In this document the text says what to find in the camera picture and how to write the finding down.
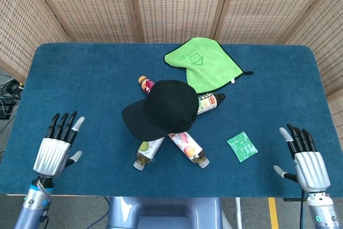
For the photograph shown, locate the green tea packet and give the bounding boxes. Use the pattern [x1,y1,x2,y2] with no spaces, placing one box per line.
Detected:
[226,131,259,163]

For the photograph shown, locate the white table leg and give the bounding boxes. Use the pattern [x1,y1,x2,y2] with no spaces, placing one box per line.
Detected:
[235,197,243,229]

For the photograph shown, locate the green microfiber cloth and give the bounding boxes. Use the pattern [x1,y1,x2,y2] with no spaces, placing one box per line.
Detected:
[163,36,254,95]

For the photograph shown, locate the tea bottle green apple label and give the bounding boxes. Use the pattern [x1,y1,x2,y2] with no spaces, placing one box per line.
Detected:
[133,136,166,171]

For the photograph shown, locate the blue-grey robot torso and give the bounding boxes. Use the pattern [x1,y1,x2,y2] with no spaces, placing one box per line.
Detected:
[107,196,225,229]

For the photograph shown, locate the drink bottle red label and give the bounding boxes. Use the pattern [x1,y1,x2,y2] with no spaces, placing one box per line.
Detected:
[138,76,156,95]

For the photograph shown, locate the black floor cables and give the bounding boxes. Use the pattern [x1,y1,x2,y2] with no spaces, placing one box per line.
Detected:
[0,77,25,133]

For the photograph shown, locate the tea bottle peach label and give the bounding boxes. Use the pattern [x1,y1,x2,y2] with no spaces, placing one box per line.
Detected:
[168,131,210,169]

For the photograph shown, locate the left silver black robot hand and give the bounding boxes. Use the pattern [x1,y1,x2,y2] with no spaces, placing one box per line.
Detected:
[33,111,86,178]

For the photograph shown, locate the wicker folding screen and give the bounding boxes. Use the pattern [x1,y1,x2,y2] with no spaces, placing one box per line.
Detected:
[0,0,343,104]

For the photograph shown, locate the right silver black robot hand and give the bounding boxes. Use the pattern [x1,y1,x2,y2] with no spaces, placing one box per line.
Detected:
[273,123,331,194]

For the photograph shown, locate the black baseball cap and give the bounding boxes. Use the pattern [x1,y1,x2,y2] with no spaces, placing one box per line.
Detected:
[121,79,199,142]

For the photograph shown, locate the dark tea bottle green label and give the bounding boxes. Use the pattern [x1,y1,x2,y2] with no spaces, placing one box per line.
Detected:
[197,92,226,116]

